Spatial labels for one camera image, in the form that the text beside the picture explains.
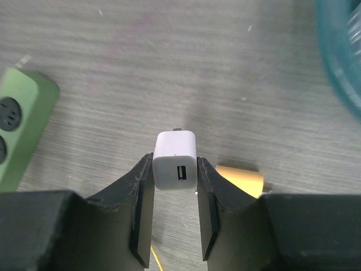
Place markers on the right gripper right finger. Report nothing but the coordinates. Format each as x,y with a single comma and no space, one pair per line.
275,231

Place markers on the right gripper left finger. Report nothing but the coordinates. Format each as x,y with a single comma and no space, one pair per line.
61,230

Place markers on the yellow charger plug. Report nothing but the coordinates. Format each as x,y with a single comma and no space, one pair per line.
251,182

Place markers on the small white usb charger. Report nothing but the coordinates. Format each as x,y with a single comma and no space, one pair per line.
175,160

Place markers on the green power strip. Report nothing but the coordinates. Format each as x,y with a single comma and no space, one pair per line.
27,101

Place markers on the teal plastic tray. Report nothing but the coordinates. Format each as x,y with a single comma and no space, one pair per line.
335,21

